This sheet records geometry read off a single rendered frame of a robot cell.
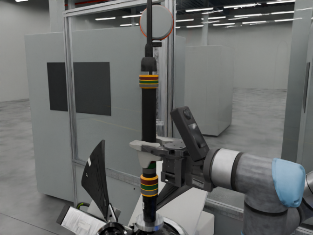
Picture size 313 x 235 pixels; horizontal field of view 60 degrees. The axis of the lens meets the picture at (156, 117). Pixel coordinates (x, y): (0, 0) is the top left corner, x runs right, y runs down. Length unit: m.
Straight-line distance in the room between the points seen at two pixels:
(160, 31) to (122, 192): 1.05
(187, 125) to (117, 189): 1.37
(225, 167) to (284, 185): 0.10
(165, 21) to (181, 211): 0.82
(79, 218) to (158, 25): 0.88
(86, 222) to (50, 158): 2.61
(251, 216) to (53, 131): 3.10
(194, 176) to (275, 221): 0.17
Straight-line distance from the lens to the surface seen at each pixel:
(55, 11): 6.89
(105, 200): 0.88
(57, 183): 3.69
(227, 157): 0.52
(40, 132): 3.66
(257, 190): 0.51
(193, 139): 0.55
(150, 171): 0.65
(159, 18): 1.32
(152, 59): 0.60
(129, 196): 1.81
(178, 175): 0.58
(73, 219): 1.13
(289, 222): 0.59
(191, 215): 1.00
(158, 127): 1.22
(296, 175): 0.50
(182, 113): 0.56
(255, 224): 0.54
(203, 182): 0.57
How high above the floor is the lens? 1.68
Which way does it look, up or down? 11 degrees down
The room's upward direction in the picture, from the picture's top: straight up
